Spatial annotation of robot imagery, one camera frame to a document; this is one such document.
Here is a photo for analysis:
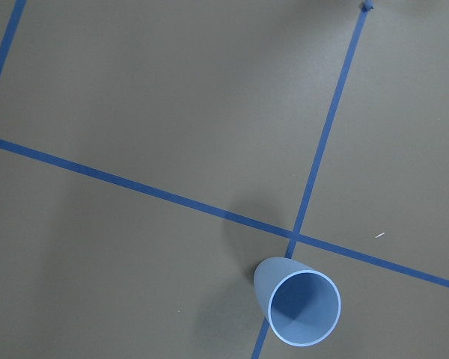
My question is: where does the blue cup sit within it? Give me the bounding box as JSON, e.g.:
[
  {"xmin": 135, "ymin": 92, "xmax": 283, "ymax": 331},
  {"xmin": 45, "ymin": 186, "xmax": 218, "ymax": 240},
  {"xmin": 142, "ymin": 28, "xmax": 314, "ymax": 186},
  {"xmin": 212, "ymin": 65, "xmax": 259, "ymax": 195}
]
[{"xmin": 253, "ymin": 257, "xmax": 341, "ymax": 347}]

